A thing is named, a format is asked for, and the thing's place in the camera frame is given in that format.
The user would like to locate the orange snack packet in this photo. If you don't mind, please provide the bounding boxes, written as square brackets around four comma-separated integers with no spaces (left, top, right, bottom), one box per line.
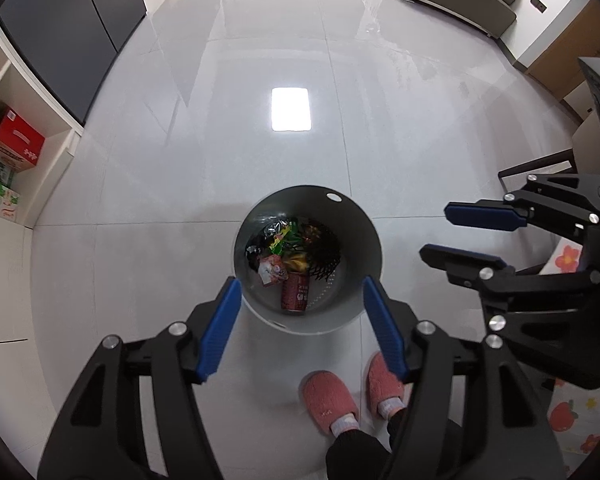
[257,255,290,287]

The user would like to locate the grey round waste bin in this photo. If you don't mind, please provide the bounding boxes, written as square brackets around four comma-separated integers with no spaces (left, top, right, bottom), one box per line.
[232,186,383,336]

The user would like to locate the person's black pants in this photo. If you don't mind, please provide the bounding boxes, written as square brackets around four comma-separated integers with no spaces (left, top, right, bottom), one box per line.
[326,407,422,480]

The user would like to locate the strawberry flower print tablecloth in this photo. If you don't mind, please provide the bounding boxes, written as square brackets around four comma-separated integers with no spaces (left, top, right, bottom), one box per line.
[540,240,600,456]

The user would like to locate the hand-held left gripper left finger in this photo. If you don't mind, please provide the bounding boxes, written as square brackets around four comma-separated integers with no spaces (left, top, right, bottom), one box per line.
[37,276,243,480]

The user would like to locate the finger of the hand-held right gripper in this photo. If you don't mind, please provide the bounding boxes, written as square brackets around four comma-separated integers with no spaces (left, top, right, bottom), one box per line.
[445,175,600,238]
[420,243,600,311]

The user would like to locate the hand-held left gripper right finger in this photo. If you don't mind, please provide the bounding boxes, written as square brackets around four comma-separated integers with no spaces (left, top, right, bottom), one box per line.
[361,276,566,480]

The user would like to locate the pink fuzzy slipper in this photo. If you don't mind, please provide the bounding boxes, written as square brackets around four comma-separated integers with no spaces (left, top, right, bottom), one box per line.
[302,371,361,436]
[366,352,409,419]

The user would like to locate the white open shelf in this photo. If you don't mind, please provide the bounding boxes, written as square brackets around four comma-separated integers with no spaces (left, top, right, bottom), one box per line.
[0,25,84,231]

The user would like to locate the red cardboard box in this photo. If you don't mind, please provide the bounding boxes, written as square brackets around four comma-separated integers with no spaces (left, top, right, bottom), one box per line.
[0,105,46,171]

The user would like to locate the brown wooden door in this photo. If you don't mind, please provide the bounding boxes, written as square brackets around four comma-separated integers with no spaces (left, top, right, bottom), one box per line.
[527,0,600,107]

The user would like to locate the black foil wrapper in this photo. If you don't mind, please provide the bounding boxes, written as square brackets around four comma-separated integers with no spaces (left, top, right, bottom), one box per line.
[245,220,282,269]

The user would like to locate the red drink can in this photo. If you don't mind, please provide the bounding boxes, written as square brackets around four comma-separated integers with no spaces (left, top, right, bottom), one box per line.
[280,272,311,314]

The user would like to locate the green foil wrapper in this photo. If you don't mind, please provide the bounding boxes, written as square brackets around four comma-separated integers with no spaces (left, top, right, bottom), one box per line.
[270,217,306,254]

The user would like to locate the dark grey cabinet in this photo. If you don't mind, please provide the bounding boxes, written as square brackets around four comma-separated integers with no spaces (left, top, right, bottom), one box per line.
[0,0,148,126]

